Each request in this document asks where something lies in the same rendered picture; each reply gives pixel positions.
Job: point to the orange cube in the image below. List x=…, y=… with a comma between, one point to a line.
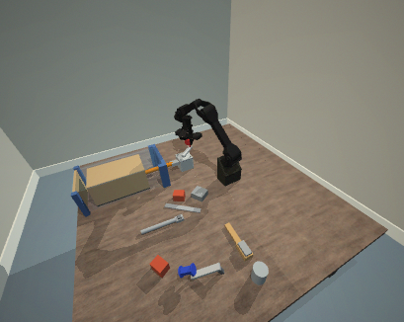
x=179, y=195
x=159, y=266

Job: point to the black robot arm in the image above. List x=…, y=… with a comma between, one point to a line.
x=210, y=115

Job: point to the clear-panelled rack with blue posts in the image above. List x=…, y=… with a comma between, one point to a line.
x=116, y=179

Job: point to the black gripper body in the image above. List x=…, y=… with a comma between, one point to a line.
x=195, y=136

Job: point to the grey cylinder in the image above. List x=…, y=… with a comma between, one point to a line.
x=259, y=273

